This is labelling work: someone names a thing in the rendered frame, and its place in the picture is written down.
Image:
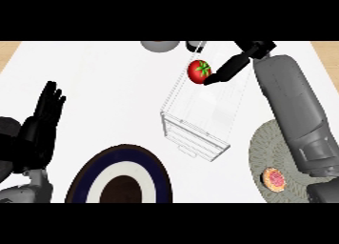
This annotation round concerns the red tomato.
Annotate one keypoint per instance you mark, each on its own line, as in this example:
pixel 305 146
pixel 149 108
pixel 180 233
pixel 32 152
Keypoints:
pixel 196 72

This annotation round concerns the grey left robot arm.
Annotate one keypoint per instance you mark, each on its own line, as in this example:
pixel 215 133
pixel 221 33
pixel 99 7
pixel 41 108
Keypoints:
pixel 25 190

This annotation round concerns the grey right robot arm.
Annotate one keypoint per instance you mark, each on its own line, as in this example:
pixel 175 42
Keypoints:
pixel 297 117

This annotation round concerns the round grey woven placemat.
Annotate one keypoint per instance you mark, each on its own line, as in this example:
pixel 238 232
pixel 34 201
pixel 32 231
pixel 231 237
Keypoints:
pixel 269 149

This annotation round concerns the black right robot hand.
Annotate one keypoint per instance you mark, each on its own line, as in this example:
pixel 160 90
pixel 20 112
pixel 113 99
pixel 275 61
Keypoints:
pixel 231 66

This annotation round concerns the blue white brown plate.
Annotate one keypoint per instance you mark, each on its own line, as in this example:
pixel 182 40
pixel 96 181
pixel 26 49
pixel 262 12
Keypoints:
pixel 122 178

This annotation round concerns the dark cup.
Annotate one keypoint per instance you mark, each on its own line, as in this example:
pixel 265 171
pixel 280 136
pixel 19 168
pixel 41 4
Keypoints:
pixel 193 46

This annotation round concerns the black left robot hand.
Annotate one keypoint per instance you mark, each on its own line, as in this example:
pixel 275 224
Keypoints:
pixel 35 139

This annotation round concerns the grey bowl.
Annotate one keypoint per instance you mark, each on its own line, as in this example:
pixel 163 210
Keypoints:
pixel 159 46

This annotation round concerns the dark round object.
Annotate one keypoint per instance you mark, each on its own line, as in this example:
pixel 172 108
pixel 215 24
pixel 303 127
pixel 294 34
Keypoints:
pixel 0 152

